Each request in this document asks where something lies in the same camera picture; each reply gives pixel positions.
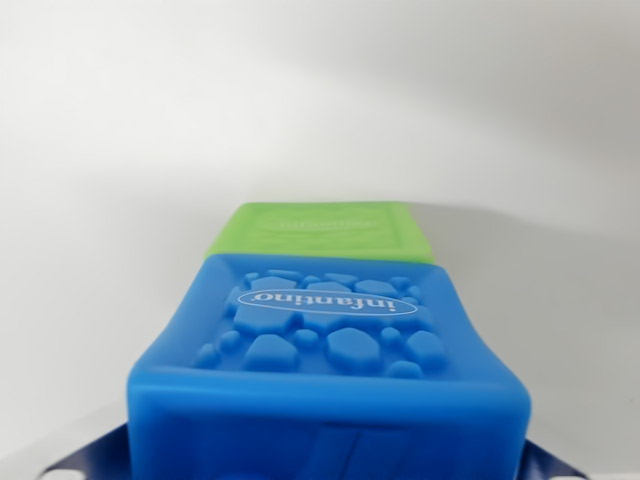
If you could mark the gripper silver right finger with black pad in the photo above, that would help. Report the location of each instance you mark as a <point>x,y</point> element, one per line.
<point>545,462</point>

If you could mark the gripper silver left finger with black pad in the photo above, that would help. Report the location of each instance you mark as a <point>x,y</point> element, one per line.
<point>95,457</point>

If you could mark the blue rubber toy cube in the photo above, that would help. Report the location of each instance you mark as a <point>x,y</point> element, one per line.
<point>325,400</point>

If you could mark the green rubber toy cube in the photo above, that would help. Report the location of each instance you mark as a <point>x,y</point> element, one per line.
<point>320,230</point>

